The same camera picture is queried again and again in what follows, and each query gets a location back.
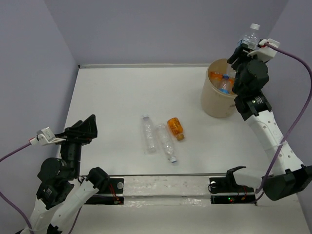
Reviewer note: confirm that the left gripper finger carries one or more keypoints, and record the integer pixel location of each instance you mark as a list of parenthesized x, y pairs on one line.
[(73, 133), (88, 130)]

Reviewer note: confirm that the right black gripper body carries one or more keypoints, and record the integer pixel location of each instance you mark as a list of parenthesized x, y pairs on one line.
[(240, 68)]

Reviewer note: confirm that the clear bottle blue cap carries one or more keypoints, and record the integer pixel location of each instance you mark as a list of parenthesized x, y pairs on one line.
[(166, 142)]

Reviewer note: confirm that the beige round bin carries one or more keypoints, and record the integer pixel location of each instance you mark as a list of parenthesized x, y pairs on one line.
[(213, 101)]

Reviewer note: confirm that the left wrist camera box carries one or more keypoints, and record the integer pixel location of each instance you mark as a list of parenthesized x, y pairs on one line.
[(45, 137)]

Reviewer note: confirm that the blue label small bottle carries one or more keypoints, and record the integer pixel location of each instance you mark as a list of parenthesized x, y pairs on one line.
[(226, 84)]

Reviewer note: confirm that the orange bottle white cap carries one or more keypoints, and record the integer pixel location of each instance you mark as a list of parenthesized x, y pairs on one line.
[(216, 76)]

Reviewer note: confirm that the clear bottle without cap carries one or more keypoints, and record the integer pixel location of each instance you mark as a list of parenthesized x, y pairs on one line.
[(148, 134)]

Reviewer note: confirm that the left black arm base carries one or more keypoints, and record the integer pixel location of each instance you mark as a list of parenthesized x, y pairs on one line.
[(111, 195)]

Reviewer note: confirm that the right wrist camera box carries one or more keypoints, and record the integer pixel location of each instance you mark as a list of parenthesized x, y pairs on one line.
[(265, 53)]

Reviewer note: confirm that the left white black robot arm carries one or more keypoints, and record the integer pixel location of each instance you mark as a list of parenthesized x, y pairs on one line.
[(54, 205)]

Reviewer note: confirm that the short orange bottle orange cap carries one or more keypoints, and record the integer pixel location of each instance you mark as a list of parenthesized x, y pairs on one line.
[(176, 128)]

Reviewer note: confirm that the green label water bottle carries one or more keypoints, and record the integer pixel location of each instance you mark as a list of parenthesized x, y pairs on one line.
[(250, 38)]

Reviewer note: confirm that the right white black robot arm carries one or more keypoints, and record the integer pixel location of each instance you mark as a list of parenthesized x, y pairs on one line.
[(286, 174)]

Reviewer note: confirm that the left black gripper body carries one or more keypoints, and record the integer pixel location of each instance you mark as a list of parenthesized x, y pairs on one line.
[(73, 150)]

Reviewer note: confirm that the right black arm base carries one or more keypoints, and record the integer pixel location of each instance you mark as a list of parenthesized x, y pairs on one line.
[(224, 190)]

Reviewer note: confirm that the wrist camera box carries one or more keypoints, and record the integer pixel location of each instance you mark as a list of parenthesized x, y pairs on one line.
[(45, 137), (265, 53)]

